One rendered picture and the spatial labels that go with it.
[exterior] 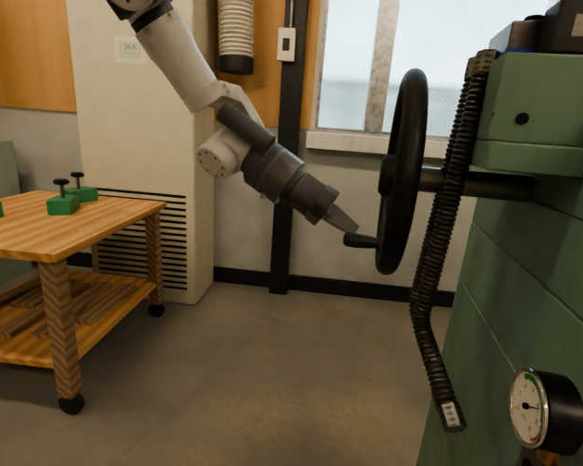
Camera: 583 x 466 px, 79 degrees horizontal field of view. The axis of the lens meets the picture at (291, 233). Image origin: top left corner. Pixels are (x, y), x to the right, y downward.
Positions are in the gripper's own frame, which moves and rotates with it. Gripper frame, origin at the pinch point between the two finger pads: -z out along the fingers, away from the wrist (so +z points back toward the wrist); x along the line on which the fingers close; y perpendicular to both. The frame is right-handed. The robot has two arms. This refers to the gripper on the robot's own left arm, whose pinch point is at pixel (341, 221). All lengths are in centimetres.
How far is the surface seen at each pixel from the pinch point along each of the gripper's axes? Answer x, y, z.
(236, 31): -78, 55, 75
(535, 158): 25.2, 12.1, -10.7
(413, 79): 21.3, 14.0, 4.4
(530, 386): 30.3, -8.3, -18.6
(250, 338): -93, -44, -5
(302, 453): -43, -51, -32
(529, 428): 30.7, -11.2, -20.0
